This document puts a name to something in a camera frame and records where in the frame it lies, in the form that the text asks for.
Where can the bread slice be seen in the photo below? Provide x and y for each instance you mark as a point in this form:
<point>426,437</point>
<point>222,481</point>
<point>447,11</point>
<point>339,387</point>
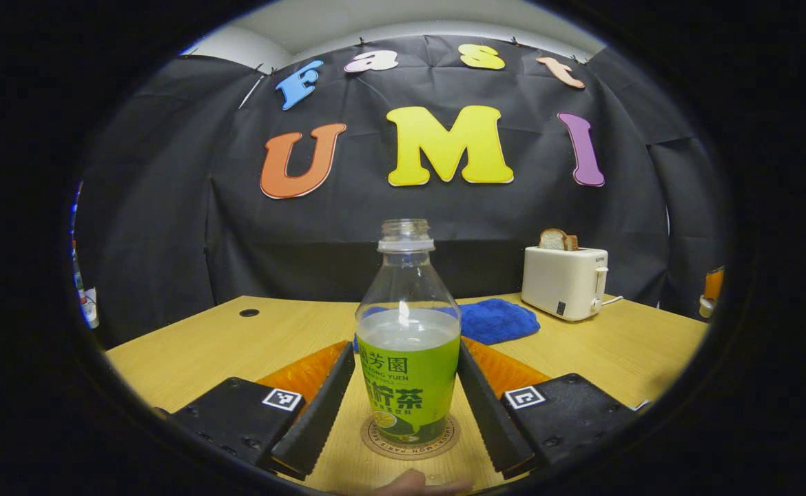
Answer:
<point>554,240</point>

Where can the round wooden coaster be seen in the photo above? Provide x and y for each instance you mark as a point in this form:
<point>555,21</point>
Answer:
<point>375,444</point>

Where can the white teacup lid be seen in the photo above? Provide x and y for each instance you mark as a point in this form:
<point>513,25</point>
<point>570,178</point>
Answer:
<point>705,308</point>

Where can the white toaster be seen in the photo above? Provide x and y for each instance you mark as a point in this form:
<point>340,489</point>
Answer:
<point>558,282</point>

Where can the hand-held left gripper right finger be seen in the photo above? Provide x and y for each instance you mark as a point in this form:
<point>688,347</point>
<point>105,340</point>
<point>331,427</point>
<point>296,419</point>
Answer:
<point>489,420</point>

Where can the green label water bottle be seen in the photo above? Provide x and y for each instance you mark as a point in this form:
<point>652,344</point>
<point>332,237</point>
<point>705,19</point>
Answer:
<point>408,386</point>

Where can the blue towel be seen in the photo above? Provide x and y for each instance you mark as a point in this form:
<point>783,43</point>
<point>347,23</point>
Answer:
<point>499,320</point>

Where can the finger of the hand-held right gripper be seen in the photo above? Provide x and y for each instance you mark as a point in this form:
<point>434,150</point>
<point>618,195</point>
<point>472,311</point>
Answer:
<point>714,284</point>

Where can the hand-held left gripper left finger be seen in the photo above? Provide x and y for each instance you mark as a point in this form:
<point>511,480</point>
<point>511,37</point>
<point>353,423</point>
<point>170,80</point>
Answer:
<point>320,413</point>

